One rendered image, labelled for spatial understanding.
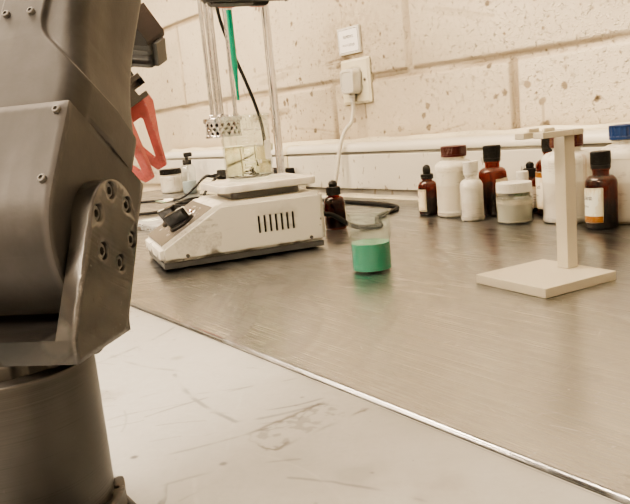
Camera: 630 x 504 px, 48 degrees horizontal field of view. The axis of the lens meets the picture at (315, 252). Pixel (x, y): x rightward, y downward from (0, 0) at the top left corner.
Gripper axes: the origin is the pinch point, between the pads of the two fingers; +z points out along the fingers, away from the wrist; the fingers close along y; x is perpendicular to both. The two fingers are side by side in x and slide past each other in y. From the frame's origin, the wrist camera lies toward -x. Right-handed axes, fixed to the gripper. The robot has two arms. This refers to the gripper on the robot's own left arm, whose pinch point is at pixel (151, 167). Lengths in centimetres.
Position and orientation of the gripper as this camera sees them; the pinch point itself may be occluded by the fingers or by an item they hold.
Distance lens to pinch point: 83.1
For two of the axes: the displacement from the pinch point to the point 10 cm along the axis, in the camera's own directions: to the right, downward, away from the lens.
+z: 5.6, 7.6, 3.2
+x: -8.0, 3.9, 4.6
